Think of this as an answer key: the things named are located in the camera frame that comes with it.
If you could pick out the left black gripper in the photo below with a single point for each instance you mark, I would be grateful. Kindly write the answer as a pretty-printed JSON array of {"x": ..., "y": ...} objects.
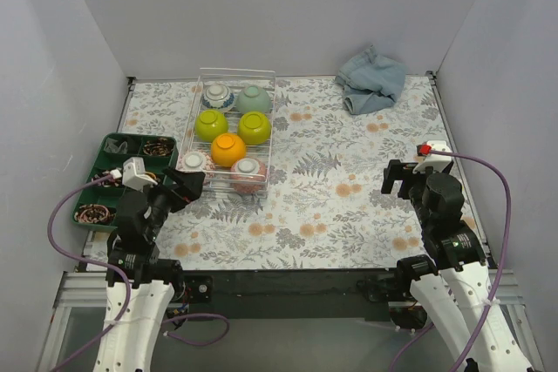
[{"x": 175, "y": 194}]

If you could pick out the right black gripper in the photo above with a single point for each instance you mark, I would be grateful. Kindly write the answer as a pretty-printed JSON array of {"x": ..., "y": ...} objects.
[{"x": 401, "y": 180}]

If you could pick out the red diamond pattern bowl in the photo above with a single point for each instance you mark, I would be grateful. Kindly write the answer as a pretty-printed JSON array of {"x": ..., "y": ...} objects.
[{"x": 197, "y": 161}]

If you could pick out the orange bowl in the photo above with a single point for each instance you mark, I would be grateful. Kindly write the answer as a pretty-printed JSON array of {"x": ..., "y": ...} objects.
[{"x": 227, "y": 148}]

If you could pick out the lime green bowl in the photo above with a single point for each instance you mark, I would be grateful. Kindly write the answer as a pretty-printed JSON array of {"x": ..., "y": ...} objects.
[
  {"x": 254, "y": 128},
  {"x": 210, "y": 124}
]

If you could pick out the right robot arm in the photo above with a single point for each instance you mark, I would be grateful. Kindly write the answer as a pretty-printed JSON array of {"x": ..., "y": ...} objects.
[{"x": 451, "y": 281}]

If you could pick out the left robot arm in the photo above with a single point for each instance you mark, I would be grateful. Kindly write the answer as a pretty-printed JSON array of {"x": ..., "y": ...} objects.
[{"x": 139, "y": 284}]

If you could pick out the red floral pattern bowl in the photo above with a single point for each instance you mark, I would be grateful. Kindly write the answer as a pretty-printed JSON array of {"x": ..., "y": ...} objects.
[{"x": 248, "y": 175}]

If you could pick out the clear plastic bag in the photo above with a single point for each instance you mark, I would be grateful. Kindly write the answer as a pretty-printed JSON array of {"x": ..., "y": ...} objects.
[{"x": 115, "y": 146}]

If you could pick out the blue denim cloth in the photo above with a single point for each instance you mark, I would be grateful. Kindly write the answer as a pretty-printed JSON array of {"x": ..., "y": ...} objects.
[{"x": 371, "y": 82}]

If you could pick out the green compartment tray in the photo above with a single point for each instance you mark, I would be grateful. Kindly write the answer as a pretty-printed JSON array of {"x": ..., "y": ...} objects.
[{"x": 96, "y": 206}]

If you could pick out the blue floral white bowl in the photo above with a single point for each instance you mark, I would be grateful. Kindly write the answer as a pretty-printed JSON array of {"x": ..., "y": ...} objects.
[{"x": 219, "y": 97}]

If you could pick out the pale green bowl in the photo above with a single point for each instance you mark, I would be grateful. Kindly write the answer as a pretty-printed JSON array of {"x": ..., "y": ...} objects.
[{"x": 253, "y": 98}]

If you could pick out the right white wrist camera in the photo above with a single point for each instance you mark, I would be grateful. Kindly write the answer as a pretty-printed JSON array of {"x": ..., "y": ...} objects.
[{"x": 436, "y": 154}]

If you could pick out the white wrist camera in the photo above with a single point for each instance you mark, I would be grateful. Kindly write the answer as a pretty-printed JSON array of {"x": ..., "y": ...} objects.
[
  {"x": 436, "y": 154},
  {"x": 133, "y": 175}
]

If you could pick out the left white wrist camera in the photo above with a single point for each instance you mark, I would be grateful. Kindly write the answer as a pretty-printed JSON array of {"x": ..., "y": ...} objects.
[{"x": 133, "y": 175}]

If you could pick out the white wire dish rack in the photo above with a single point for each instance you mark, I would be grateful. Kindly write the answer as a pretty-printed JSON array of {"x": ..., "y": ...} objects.
[{"x": 236, "y": 80}]

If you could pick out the aluminium frame rail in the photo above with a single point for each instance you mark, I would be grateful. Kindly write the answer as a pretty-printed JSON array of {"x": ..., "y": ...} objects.
[{"x": 277, "y": 294}]

